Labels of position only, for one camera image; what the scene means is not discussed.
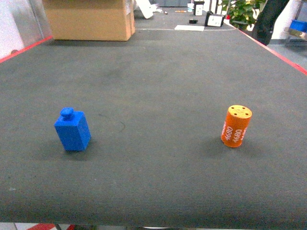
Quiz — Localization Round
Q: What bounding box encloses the blue block part with knob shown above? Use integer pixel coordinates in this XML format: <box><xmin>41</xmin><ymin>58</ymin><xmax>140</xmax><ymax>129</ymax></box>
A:
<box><xmin>54</xmin><ymin>107</ymin><xmax>91</xmax><ymax>151</ymax></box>

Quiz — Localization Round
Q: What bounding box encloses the grey table mat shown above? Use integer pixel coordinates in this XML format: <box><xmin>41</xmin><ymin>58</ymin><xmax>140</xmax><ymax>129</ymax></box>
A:
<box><xmin>0</xmin><ymin>29</ymin><xmax>307</xmax><ymax>230</ymax></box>

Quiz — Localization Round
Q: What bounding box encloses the white paper sheet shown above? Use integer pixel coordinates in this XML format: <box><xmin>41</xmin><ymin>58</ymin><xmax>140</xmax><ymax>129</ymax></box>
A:
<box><xmin>175</xmin><ymin>25</ymin><xmax>204</xmax><ymax>32</ymax></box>

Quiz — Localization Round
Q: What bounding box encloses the black white device box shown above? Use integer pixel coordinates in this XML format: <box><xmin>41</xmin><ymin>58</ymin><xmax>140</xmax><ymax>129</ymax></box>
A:
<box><xmin>204</xmin><ymin>11</ymin><xmax>224</xmax><ymax>27</ymax></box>
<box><xmin>193</xmin><ymin>0</ymin><xmax>204</xmax><ymax>16</ymax></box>

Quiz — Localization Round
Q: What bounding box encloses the large cardboard box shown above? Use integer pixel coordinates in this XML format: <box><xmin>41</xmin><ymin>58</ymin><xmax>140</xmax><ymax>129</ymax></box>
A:
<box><xmin>42</xmin><ymin>0</ymin><xmax>135</xmax><ymax>41</ymax></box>

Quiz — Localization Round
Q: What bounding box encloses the green potted plant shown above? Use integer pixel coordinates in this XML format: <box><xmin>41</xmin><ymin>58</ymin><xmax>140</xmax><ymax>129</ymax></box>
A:
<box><xmin>219</xmin><ymin>0</ymin><xmax>266</xmax><ymax>31</ymax></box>

